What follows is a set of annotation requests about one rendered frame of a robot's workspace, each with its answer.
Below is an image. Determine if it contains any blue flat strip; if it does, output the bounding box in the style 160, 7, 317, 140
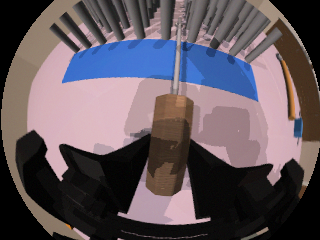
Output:
61, 39, 259, 101

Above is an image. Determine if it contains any blue cube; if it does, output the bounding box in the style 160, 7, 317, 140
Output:
293, 117, 303, 139

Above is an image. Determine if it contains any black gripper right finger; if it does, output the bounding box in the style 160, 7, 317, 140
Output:
187, 140, 275, 220

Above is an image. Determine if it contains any hammer with orange handle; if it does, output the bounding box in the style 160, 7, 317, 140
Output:
276, 53, 295, 121

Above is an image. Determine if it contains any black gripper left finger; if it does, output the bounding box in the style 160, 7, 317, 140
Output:
59, 133, 151, 215

